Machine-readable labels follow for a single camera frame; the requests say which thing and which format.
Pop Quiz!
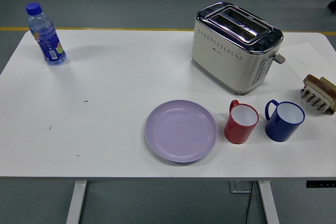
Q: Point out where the blue mug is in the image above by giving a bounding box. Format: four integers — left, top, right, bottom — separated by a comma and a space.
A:
264, 99, 306, 143

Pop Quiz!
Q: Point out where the white table leg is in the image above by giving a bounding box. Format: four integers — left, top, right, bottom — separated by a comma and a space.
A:
65, 180, 88, 224
257, 180, 280, 224

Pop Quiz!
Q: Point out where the black table control panel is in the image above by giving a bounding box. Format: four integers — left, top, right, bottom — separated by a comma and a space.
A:
306, 180, 336, 189

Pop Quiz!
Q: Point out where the cream and chrome toaster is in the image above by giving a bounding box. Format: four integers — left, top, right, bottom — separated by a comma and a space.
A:
191, 1, 286, 95

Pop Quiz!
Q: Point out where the black cable under table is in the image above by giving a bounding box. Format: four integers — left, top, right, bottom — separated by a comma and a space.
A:
245, 181, 254, 224

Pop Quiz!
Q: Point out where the grey bracket under table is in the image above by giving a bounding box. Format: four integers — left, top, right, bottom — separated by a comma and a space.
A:
228, 181, 253, 194

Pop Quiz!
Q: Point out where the purple plate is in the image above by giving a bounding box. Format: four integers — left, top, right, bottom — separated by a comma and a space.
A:
145, 99, 218, 164

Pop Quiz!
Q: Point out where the blue-capped water bottle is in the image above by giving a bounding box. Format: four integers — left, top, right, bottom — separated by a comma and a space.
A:
25, 2, 67, 66

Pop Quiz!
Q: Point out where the silver metal toast rack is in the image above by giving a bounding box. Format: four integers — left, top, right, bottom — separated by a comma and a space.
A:
300, 87, 334, 116

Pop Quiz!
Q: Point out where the brown bread slice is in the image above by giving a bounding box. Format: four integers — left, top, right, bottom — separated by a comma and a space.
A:
303, 74, 336, 112

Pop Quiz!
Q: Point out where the red mug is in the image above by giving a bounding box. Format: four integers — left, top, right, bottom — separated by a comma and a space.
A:
224, 99, 260, 145

